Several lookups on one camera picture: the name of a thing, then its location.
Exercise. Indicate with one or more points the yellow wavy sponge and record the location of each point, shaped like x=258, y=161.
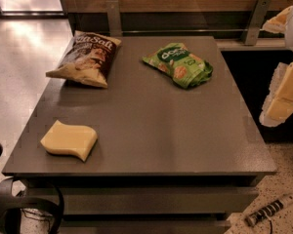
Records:
x=73, y=140

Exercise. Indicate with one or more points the metal wall bracket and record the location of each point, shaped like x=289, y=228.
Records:
x=250, y=35
x=113, y=17

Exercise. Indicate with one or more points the brown sea salt chip bag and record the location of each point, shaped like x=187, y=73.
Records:
x=89, y=60

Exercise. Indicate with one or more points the green snack bag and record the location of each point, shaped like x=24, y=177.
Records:
x=185, y=68

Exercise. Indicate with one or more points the right metal wall bracket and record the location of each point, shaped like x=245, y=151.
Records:
x=250, y=35

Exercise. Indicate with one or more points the white power strip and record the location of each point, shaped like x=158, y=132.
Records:
x=270, y=210

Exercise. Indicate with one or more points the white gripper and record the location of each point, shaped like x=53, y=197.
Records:
x=278, y=104

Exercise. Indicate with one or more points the left metal wall bracket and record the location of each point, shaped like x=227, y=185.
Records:
x=113, y=17

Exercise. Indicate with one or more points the grey table cabinet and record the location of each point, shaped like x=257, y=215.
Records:
x=166, y=161

